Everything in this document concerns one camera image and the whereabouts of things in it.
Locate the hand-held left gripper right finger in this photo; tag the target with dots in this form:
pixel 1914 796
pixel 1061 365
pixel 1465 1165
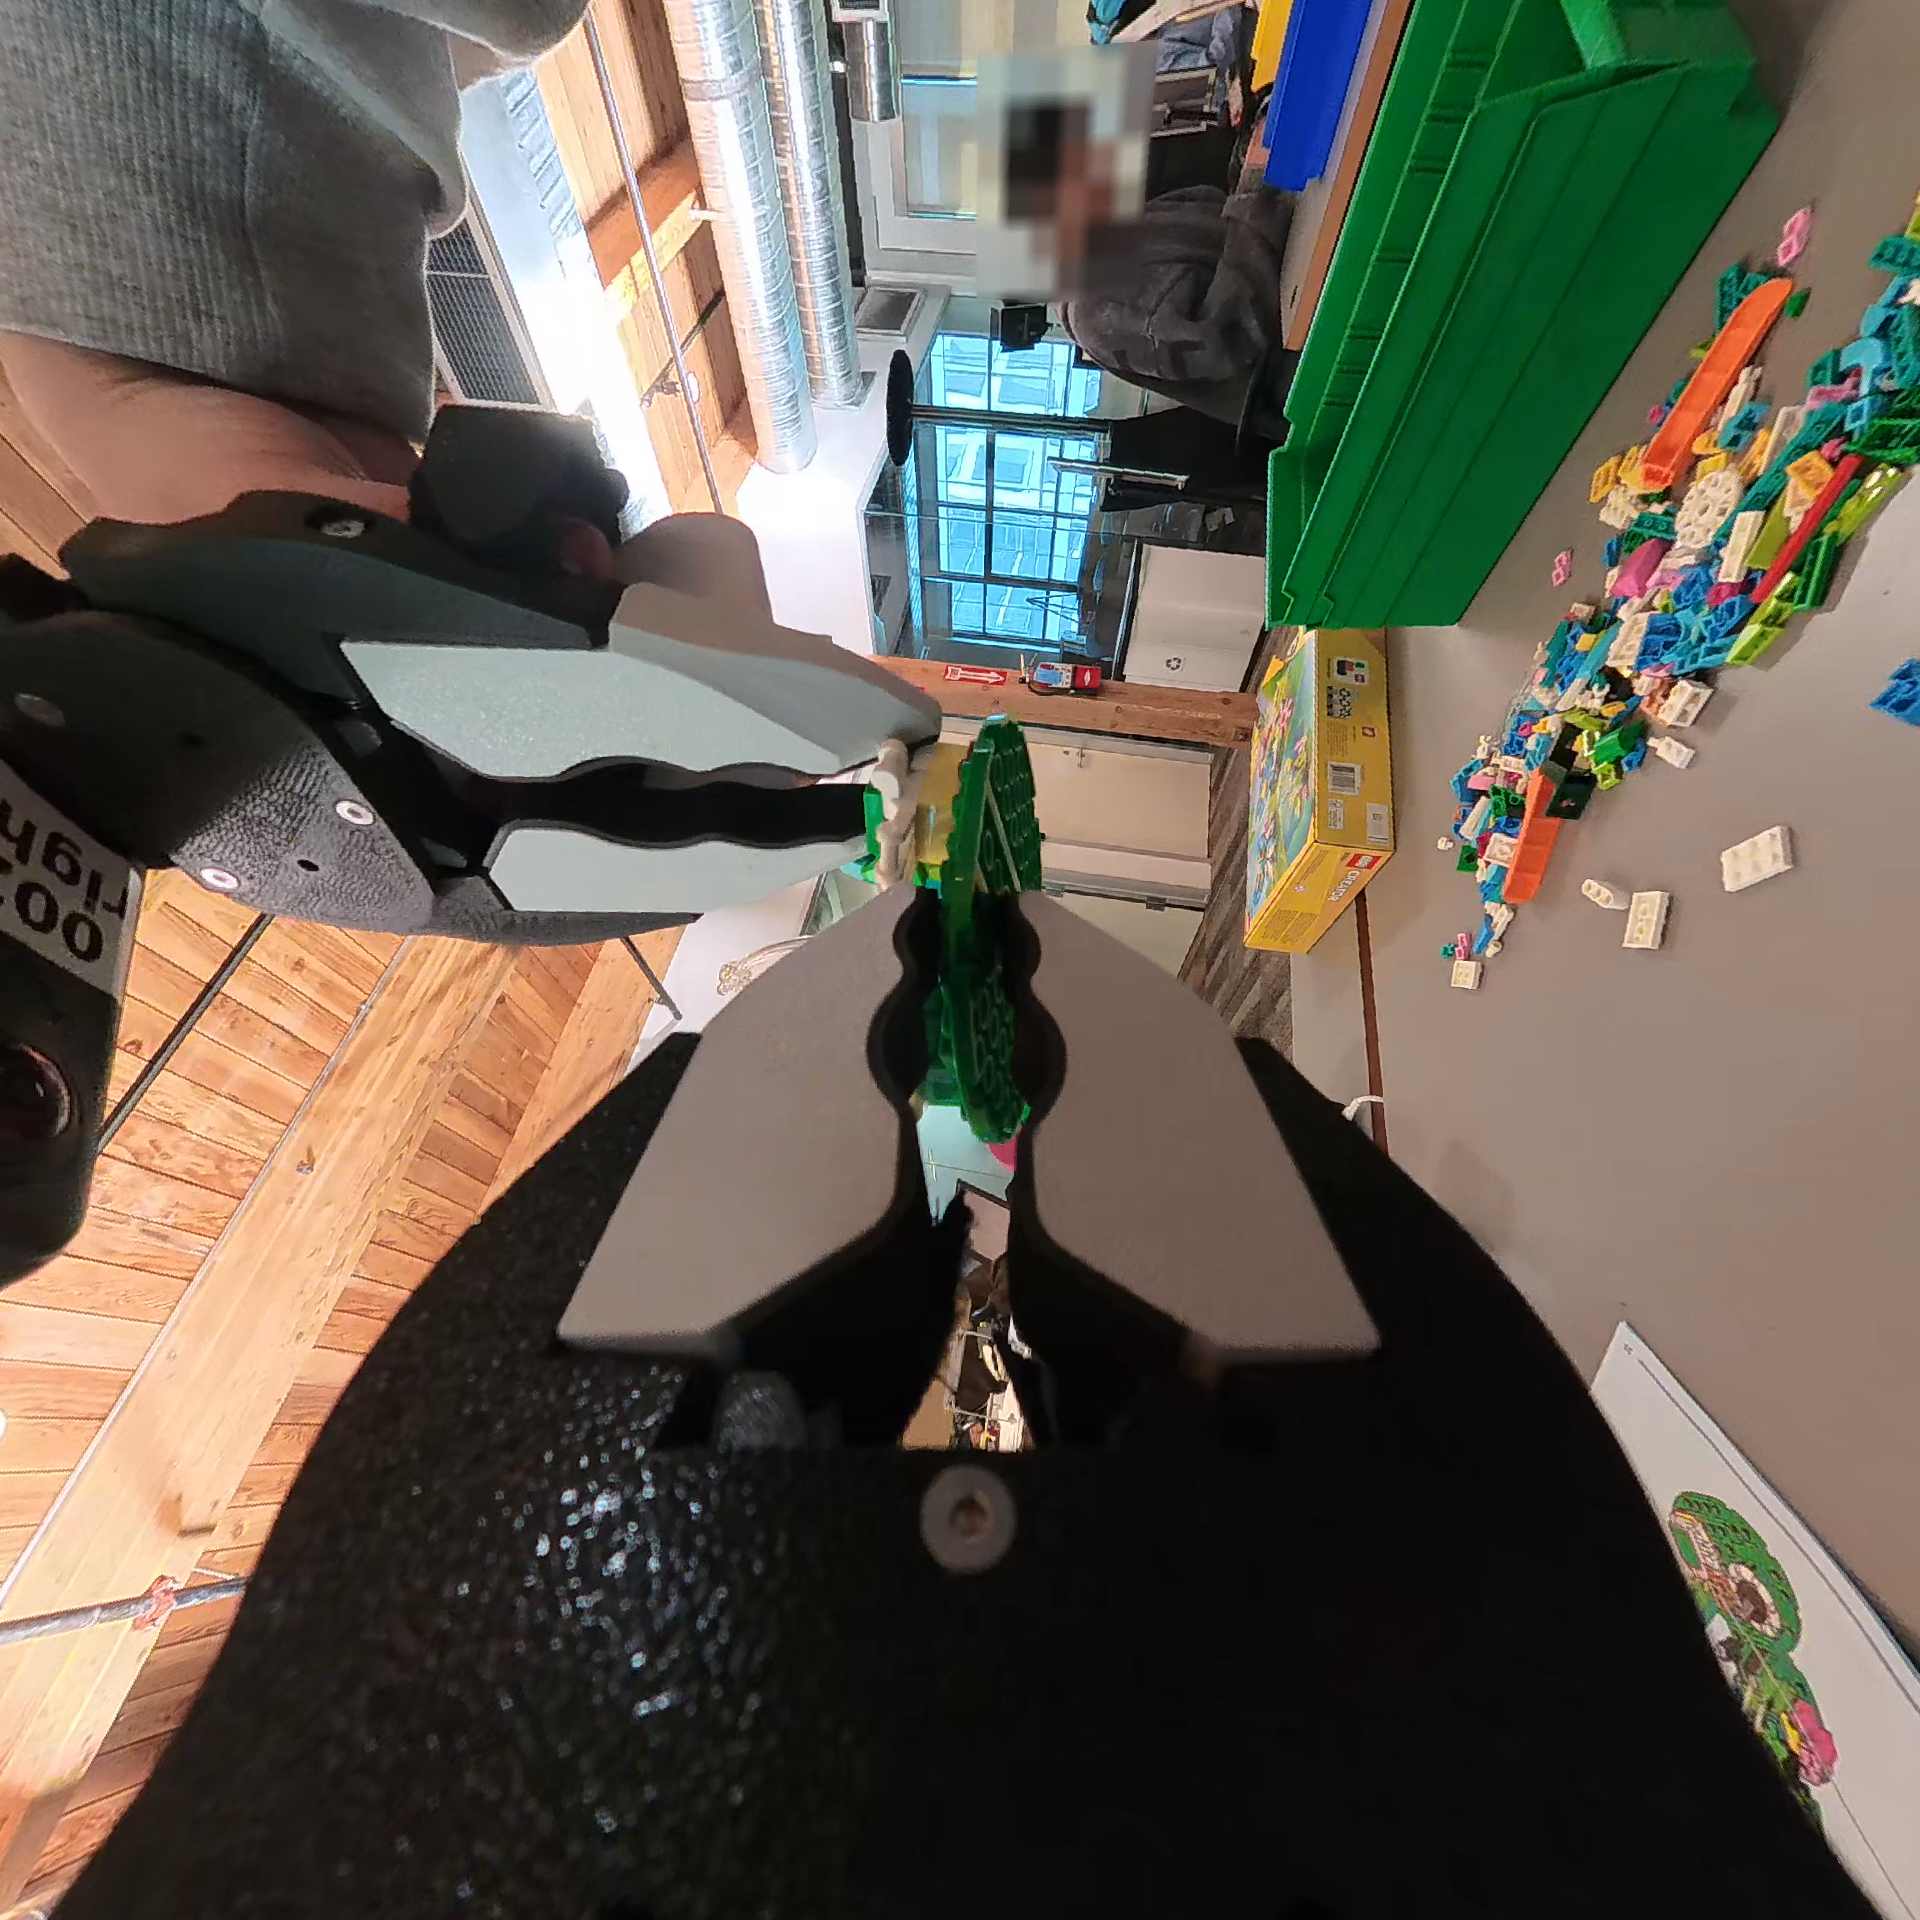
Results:
pixel 1185 1185

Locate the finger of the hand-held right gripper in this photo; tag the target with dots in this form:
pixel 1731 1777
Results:
pixel 599 705
pixel 646 878

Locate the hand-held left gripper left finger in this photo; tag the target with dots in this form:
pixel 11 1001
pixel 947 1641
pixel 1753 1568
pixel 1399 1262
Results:
pixel 722 1170

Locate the green lego flower model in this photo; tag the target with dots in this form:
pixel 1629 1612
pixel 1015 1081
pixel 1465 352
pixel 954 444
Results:
pixel 991 840

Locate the lego instruction booklet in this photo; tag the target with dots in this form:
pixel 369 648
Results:
pixel 1757 1589

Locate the person's right forearm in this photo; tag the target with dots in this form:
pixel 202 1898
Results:
pixel 225 181

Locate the yellow lego box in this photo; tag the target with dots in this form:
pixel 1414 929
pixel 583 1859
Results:
pixel 1319 779

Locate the pile of colourful lego bricks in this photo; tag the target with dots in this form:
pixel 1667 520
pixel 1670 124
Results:
pixel 1694 600

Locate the blue lego brick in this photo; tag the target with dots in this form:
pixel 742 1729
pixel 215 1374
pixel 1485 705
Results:
pixel 1900 690

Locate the person's right hand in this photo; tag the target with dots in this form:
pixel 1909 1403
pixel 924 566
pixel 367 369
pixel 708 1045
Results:
pixel 182 435

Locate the large glass window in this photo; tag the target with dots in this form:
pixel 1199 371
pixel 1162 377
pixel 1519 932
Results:
pixel 1005 509

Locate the small red device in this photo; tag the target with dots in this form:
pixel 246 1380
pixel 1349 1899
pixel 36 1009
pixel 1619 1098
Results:
pixel 1061 674

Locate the white recycling bin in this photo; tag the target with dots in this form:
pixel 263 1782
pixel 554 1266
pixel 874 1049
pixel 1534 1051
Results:
pixel 1194 622

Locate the nested green plastic bins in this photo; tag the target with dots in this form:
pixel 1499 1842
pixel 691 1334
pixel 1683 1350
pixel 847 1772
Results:
pixel 1442 329

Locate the large duct with vent grille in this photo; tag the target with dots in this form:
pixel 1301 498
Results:
pixel 495 299

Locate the silver ventilation duct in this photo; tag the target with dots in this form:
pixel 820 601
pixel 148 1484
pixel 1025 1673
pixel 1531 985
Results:
pixel 822 211
pixel 745 225

